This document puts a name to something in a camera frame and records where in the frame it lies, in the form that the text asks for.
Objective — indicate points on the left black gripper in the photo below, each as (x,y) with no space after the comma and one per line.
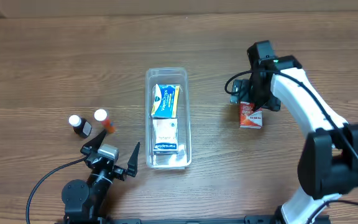
(117,170)

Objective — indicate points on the orange bottle white cap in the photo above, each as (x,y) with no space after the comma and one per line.
(101,115)

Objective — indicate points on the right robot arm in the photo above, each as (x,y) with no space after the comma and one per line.
(328,166)

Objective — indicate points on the red medicine box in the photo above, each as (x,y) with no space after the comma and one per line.
(249,118)

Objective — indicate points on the clear plastic container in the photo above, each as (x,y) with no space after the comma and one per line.
(168,76)

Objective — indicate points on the dark bottle white cap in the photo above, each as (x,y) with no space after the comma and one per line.
(80,126)

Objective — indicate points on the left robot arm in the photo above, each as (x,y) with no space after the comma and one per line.
(83,199)

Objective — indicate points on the blue yellow VapoDrops box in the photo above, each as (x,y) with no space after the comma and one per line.
(165,101)

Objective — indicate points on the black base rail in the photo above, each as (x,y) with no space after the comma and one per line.
(194,220)

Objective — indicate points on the white Hansaplast box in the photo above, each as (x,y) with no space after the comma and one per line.
(166,136)

